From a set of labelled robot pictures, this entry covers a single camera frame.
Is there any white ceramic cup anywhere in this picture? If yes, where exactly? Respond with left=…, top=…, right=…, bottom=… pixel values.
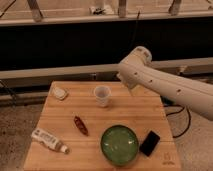
left=94, top=86, right=111, bottom=107

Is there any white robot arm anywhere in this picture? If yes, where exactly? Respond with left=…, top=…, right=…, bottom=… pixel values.
left=117, top=46, right=213, bottom=121

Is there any small white soap bar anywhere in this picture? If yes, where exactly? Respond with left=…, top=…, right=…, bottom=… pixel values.
left=52, top=87, right=68, bottom=100

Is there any dark red chili pepper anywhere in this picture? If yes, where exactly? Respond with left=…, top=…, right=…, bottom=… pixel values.
left=74, top=116, right=89, bottom=136

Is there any green bowl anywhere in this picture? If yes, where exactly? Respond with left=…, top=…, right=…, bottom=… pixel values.
left=100, top=125, right=139, bottom=166

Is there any black smartphone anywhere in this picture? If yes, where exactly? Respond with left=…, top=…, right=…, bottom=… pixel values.
left=139, top=131, right=160, bottom=156

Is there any white tube bottle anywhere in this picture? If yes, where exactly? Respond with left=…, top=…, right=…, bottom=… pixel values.
left=31, top=128, right=70, bottom=154

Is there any black floor cable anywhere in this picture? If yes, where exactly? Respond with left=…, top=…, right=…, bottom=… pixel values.
left=165, top=105, right=192, bottom=140

